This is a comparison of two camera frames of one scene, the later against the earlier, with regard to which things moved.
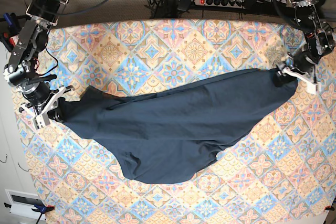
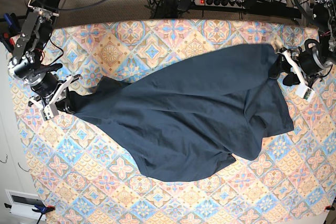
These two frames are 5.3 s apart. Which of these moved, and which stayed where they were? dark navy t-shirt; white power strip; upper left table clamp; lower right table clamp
Moved: dark navy t-shirt
Stayed: white power strip; lower right table clamp; upper left table clamp
